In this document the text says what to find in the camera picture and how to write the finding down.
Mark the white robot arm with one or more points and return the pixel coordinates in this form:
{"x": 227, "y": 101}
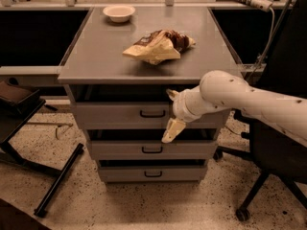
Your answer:
{"x": 219, "y": 90}

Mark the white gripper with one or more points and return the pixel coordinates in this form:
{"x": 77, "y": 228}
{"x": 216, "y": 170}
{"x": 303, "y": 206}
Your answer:
{"x": 180, "y": 106}

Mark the grey middle drawer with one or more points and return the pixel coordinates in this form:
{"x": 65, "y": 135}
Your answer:
{"x": 150, "y": 150}

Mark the yellow brown chip bag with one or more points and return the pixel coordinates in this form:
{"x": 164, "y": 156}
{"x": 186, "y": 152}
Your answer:
{"x": 159, "y": 46}

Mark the dark brown box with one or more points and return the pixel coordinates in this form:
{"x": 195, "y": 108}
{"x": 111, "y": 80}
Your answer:
{"x": 17, "y": 99}

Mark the grey drawer cabinet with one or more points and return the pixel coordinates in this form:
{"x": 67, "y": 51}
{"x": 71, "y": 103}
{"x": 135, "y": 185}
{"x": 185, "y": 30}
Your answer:
{"x": 97, "y": 72}

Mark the grey drawer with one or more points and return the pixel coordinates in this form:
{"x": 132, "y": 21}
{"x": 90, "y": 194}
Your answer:
{"x": 152, "y": 174}
{"x": 122, "y": 115}
{"x": 150, "y": 150}

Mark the grey top drawer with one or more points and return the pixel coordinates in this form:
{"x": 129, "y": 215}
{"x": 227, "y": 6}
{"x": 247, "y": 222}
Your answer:
{"x": 122, "y": 115}

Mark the white bowl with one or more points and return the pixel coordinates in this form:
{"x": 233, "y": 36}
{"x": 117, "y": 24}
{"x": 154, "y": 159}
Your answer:
{"x": 119, "y": 13}

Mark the grey bottom drawer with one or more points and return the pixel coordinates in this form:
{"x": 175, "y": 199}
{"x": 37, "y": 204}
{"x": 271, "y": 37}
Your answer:
{"x": 152, "y": 174}

